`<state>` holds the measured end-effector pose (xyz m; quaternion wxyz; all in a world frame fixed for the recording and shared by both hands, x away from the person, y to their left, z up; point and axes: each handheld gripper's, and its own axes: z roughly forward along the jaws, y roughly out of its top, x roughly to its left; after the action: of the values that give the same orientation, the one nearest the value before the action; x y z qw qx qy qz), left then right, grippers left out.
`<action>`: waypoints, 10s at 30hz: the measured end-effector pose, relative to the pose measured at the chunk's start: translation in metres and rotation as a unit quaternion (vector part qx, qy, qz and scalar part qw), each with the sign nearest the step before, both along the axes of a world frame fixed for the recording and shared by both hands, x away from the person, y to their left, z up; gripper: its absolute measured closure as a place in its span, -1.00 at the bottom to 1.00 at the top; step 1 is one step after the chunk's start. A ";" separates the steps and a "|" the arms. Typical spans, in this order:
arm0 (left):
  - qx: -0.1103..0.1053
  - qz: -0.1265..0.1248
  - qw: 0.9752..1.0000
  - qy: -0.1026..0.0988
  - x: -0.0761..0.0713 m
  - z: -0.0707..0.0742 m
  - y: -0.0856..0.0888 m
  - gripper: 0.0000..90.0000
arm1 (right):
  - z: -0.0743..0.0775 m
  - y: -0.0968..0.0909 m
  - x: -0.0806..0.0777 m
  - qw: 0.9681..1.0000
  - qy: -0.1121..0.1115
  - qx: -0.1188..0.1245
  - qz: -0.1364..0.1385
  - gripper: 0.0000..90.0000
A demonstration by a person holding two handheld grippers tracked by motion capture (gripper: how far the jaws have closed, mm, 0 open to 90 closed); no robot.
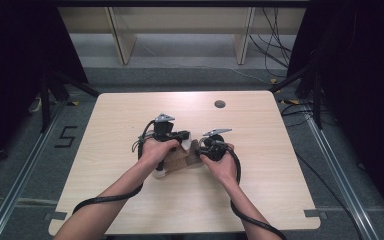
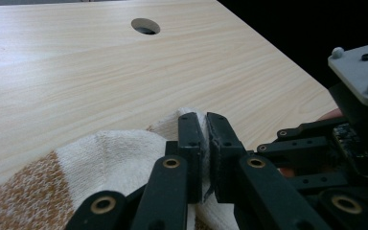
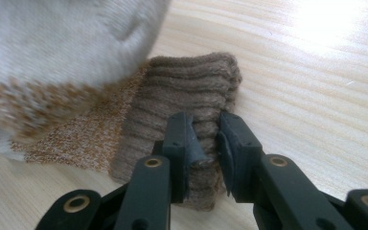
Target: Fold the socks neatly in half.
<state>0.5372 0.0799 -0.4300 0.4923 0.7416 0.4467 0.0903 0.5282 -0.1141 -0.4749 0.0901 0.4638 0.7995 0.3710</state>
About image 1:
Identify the mottled tan sock plain cuff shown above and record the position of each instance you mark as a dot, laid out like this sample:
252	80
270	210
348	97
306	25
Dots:
159	174

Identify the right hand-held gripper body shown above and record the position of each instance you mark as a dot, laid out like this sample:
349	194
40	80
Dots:
216	146

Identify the yellow floor tape piece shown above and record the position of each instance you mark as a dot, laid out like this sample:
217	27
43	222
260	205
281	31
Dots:
273	81
294	101
75	103

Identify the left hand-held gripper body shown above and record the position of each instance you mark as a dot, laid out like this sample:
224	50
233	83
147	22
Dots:
163	128

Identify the aluminium floor rail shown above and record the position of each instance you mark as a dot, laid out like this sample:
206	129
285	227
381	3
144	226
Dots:
23	173
340	181

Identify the person's left hand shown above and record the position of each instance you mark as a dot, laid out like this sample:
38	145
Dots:
156	151

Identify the mottled tan sock labelled cuff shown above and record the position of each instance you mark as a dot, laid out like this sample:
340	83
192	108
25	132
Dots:
180	158

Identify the light wooden shelf unit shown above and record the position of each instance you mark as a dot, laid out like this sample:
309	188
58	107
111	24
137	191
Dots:
180	20

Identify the person's right hand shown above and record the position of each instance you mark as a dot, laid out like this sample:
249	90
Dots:
225	170

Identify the dark curtain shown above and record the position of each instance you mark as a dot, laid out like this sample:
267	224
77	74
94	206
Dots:
363	66
16	50

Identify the grey tape strip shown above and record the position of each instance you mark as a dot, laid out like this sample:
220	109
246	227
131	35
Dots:
56	215
315	213

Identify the black metal stand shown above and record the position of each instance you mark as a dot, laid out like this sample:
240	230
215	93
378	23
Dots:
45	100
317	100

